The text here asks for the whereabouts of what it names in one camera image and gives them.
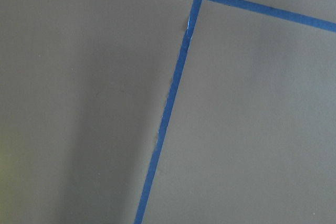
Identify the long blue tape strip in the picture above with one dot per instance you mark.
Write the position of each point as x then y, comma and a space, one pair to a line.
191, 23

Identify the crossing blue tape strip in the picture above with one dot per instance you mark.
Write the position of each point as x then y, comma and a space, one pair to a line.
279, 13

